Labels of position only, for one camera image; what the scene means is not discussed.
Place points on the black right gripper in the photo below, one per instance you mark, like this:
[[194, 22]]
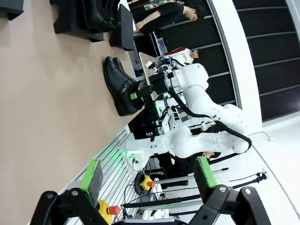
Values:
[[159, 84]]

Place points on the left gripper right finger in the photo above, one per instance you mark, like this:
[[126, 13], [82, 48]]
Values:
[[206, 178]]

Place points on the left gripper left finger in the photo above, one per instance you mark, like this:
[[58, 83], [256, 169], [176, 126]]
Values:
[[91, 182]]

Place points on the black leather ankle shoe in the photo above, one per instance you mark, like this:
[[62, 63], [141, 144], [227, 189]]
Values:
[[120, 65], [117, 79], [93, 16]]

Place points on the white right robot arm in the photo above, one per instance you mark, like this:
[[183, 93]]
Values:
[[194, 77]]

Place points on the person in maroon white jacket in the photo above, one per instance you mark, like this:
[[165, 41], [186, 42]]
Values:
[[182, 56]]

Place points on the person in black clothes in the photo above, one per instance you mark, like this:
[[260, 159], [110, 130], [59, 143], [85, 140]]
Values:
[[164, 16]]

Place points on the person in floral top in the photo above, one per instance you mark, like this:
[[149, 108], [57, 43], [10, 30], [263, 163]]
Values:
[[159, 4]]

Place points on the black computer equipment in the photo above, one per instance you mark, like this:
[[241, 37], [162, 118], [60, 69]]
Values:
[[150, 112]]

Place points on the seated operator in black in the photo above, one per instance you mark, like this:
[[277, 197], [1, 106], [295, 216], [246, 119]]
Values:
[[182, 166]]

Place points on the yellow emergency stop button box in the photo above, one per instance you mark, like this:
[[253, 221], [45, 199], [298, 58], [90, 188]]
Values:
[[104, 208], [145, 181]]

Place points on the clear plastic storage box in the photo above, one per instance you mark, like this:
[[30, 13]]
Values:
[[161, 45]]

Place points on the black tripod leg bar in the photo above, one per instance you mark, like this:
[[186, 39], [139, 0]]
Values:
[[152, 203]]

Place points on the dark slatted window panel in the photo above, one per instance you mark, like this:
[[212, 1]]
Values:
[[269, 35]]

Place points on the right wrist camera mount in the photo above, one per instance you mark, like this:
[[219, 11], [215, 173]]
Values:
[[150, 64]]

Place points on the aluminium profile table frame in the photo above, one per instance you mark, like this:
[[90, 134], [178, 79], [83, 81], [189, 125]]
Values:
[[112, 164]]

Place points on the black boom with small camera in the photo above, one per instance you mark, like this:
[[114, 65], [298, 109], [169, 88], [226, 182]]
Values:
[[260, 175]]

